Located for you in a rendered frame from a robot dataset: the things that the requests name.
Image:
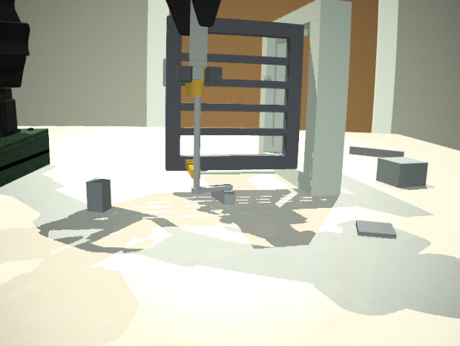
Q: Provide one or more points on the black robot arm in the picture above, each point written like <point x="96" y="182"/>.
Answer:
<point x="14" y="36"/>

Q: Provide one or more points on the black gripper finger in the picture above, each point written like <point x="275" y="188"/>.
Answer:
<point x="206" y="11"/>
<point x="180" y="11"/>

